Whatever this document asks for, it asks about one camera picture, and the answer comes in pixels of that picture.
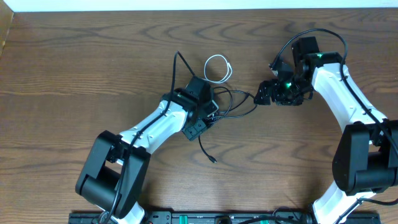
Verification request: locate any black USB cable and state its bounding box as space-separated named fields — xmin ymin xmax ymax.
xmin=198 ymin=86 xmax=259 ymax=164

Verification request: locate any white USB cable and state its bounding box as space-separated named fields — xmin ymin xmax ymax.
xmin=203 ymin=54 xmax=233 ymax=85

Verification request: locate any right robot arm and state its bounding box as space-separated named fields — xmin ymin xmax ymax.
xmin=254 ymin=37 xmax=397 ymax=223

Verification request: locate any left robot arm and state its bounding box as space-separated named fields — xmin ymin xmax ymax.
xmin=75 ymin=77 xmax=218 ymax=223

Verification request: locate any cardboard box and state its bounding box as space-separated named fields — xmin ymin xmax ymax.
xmin=0 ymin=0 xmax=14 ymax=55

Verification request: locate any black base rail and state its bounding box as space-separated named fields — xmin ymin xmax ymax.
xmin=67 ymin=210 xmax=382 ymax=224

